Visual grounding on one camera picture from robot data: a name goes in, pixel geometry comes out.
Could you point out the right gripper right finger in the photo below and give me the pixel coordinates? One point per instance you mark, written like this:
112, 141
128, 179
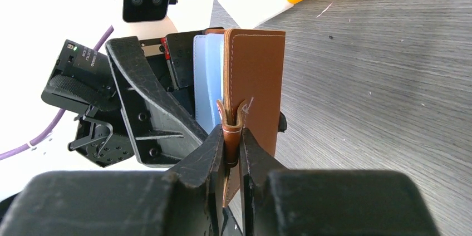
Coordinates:
281, 201

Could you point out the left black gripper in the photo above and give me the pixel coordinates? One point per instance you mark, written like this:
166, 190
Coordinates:
134, 100

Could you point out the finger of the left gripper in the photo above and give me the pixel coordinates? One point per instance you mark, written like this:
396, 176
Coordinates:
282, 123

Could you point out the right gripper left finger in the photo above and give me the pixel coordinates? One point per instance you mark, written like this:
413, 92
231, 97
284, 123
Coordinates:
184, 200

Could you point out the brown leather card holder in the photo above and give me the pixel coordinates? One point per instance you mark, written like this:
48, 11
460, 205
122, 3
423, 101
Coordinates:
238, 84

